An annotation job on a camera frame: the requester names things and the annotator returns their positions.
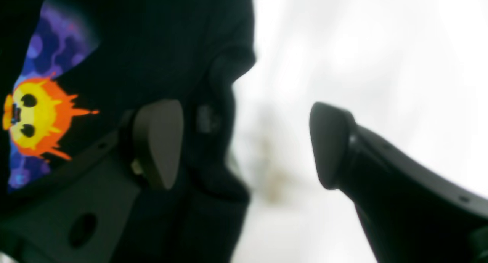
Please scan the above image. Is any black graphic T-shirt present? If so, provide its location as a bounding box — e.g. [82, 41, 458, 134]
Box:
[1, 0, 255, 263]

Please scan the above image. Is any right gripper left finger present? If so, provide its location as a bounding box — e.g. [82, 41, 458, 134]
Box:
[1, 100, 184, 263]

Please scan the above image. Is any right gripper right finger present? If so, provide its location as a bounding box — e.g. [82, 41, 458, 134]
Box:
[310, 103, 488, 263]

